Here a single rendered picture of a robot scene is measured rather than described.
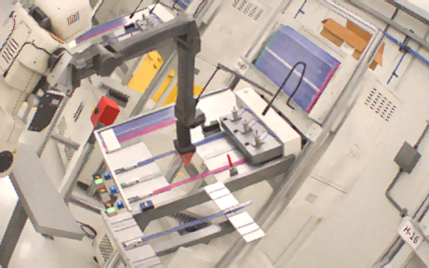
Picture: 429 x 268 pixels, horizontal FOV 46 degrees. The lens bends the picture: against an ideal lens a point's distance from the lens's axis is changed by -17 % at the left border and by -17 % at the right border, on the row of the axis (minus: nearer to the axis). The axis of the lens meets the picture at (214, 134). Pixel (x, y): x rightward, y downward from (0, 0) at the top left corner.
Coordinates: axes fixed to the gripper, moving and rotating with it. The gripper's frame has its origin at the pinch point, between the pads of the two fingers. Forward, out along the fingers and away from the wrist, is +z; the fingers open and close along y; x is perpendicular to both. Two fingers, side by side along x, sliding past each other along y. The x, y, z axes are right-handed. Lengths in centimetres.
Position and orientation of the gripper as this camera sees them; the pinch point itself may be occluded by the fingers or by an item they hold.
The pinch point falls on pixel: (186, 163)
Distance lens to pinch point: 247.1
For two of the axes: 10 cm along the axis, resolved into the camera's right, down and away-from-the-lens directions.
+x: -9.2, 2.4, -3.1
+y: -3.9, -4.6, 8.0
